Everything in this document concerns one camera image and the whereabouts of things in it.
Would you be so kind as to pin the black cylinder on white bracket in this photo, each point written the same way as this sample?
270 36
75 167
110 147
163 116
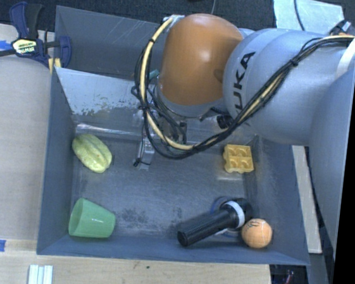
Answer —
223 121

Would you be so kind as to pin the yellow-green toy starfruit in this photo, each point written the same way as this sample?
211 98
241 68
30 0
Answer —
91 153

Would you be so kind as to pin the green plastic cup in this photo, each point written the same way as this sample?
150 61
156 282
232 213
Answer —
92 219

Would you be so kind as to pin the grey metal bin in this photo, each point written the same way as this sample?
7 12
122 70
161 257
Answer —
158 199

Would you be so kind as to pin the orange ball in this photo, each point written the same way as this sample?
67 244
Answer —
257 234

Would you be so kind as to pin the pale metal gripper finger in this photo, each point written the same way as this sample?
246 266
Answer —
141 150
149 154

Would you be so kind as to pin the yellow toy building brick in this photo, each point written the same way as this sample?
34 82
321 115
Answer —
238 159

